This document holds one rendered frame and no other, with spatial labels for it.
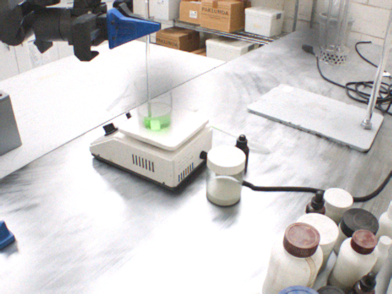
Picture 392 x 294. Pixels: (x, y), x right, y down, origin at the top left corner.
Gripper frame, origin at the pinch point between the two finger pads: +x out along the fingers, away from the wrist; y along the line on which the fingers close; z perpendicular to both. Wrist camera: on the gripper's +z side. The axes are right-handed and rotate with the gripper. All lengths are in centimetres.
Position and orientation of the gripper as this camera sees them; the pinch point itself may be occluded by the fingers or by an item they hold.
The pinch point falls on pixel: (138, 26)
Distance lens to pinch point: 56.2
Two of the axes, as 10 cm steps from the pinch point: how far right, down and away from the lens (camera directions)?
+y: 1.8, -5.3, 8.3
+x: 9.8, 1.2, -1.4
